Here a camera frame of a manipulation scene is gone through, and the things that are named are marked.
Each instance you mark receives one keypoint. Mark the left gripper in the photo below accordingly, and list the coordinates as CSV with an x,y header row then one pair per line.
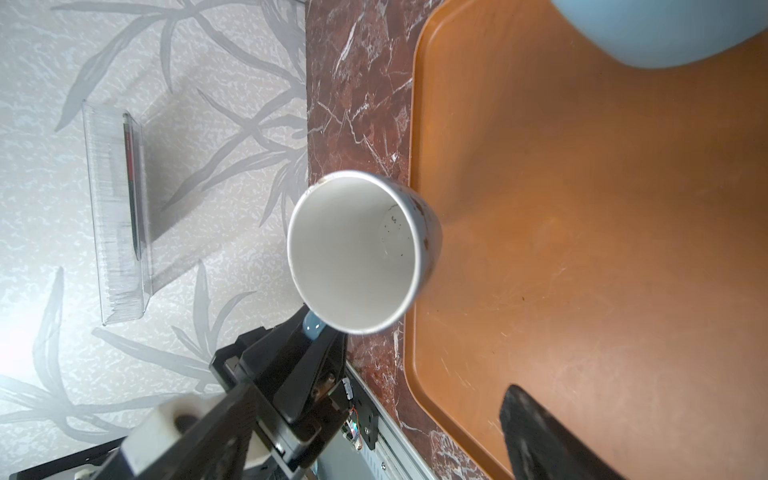
x,y
301,401

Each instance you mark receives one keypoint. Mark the orange rectangular tray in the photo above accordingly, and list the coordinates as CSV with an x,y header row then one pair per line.
x,y
604,243

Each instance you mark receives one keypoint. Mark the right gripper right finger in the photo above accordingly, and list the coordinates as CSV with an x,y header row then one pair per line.
x,y
540,447

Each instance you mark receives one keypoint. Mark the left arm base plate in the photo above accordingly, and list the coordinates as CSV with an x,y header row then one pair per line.
x,y
361,426

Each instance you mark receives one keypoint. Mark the aluminium front rail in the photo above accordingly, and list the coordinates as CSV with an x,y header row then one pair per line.
x,y
394,457

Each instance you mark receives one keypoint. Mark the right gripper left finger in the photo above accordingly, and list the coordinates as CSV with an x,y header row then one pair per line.
x,y
192,444

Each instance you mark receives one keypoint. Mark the light blue mug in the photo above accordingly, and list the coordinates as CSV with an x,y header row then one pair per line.
x,y
658,34

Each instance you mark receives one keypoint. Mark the clear plastic wall bin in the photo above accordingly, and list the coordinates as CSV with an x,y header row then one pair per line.
x,y
115,162

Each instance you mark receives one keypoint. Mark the blue dotted floral mug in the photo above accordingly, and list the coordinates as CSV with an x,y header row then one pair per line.
x,y
361,248

